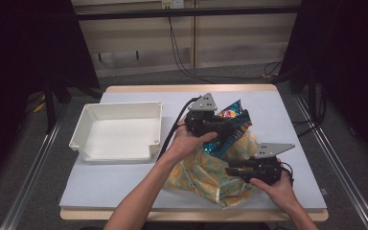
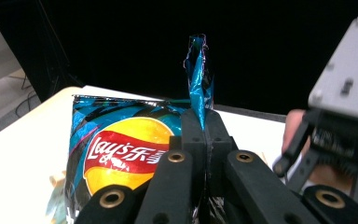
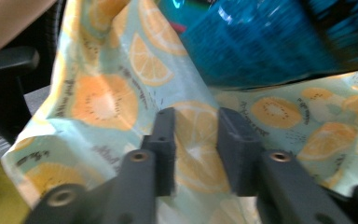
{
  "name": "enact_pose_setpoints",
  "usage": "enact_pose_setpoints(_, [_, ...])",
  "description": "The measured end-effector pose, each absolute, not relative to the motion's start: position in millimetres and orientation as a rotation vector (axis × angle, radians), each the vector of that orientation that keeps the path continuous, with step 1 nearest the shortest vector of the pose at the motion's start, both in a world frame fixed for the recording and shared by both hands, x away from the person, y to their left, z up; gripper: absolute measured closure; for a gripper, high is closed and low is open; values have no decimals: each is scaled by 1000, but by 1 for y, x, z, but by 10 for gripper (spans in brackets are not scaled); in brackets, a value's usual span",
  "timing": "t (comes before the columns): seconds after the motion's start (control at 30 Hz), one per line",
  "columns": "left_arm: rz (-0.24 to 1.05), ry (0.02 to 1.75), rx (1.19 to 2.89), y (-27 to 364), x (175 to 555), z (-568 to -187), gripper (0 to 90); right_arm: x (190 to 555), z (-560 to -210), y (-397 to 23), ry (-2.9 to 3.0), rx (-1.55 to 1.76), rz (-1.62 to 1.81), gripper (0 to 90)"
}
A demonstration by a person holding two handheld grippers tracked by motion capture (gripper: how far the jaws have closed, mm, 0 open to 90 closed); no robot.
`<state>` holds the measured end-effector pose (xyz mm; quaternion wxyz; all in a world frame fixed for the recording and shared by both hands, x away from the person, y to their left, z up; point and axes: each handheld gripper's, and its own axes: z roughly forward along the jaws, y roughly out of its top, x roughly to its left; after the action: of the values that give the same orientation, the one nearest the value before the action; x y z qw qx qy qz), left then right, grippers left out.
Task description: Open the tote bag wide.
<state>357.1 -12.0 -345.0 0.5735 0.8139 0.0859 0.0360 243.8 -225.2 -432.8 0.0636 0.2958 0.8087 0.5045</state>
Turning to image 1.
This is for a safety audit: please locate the black metal stand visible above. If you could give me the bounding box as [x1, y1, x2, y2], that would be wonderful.
[42, 81, 73, 135]

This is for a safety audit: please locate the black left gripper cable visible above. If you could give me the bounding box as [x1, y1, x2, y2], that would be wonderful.
[155, 95, 203, 161]

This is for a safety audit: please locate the blue snack packet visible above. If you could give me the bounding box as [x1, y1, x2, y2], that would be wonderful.
[203, 99, 254, 158]

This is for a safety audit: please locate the white wall socket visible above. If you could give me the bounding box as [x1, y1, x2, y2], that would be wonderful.
[161, 0, 185, 10]

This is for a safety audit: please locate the black horizontal rail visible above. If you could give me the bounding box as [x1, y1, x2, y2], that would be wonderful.
[76, 5, 302, 21]

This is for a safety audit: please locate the black floor cable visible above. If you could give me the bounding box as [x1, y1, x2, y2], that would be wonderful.
[290, 88, 330, 139]

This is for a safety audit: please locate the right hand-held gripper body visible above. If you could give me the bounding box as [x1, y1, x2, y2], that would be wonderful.
[250, 142, 297, 187]

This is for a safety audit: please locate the dark curtain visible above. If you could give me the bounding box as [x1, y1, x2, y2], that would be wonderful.
[277, 0, 368, 169]
[0, 0, 101, 193]

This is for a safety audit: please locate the metal floor rail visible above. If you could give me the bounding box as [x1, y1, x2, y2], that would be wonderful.
[293, 93, 368, 230]
[0, 104, 65, 230]

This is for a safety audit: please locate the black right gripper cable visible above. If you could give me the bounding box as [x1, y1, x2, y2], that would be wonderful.
[279, 161, 295, 187]

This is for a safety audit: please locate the person's right hand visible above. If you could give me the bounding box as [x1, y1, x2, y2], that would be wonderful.
[249, 173, 302, 214]

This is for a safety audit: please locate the citrus print cloth bag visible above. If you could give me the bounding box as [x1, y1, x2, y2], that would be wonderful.
[164, 128, 261, 209]

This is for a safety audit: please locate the black wall socket cable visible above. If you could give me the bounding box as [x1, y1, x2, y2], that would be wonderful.
[167, 15, 283, 84]

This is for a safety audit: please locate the pale grey table mat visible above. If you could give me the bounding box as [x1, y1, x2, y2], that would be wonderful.
[58, 90, 328, 212]

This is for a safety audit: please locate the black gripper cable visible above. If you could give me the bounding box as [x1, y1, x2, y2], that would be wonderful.
[155, 95, 203, 161]
[279, 161, 295, 187]

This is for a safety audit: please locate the white plastic bin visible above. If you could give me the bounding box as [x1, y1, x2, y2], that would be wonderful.
[68, 101, 164, 164]

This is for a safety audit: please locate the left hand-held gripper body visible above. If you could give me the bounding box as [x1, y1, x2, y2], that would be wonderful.
[184, 92, 226, 138]

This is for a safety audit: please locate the person's left hand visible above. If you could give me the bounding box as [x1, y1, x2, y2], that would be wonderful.
[162, 115, 219, 166]

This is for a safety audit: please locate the wooden table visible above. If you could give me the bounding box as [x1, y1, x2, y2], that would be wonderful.
[59, 83, 330, 222]

